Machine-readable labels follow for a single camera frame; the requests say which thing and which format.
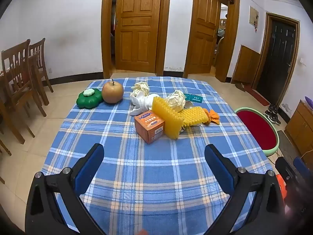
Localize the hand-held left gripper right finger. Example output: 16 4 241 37
204 144 285 235

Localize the grey floor mat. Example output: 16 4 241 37
276 131 304 157

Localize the wooden sideboard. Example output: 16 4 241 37
285 100 313 155

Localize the low wooden wall cabinet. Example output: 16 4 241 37
231 45 261 84

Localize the small paper ball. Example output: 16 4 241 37
130 81 150 97

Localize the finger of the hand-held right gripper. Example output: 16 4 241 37
275 157 297 189
293 157 313 179

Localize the blue plaid tablecloth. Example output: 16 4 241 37
41 77 274 235

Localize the apple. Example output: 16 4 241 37
102 79 124 104

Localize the wall meter box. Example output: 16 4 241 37
249 5 260 31

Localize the green flower-shaped box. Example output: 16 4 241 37
76 88 103 109

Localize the red basin with green rim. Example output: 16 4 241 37
235 107 280 157

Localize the red doormat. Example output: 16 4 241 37
245 83 271 107

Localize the large paper ball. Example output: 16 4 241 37
166 90 187 112

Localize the teal and white box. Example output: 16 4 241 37
183 93 204 104

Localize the white cloth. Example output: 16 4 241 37
130 92 159 117

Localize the orange cardboard box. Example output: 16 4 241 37
134 110 165 144

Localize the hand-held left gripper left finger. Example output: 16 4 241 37
25 143 108 235

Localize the wooden chair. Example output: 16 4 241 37
28 38 54 106
1 39 47 145

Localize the biscuit packet with orange ends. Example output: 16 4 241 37
180 106 220 129

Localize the black entry door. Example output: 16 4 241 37
257 20 296 106

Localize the yellow ribbed foam pad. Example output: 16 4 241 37
152 97 184 140

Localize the wooden panel door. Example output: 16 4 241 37
115 0 163 71
186 0 222 75

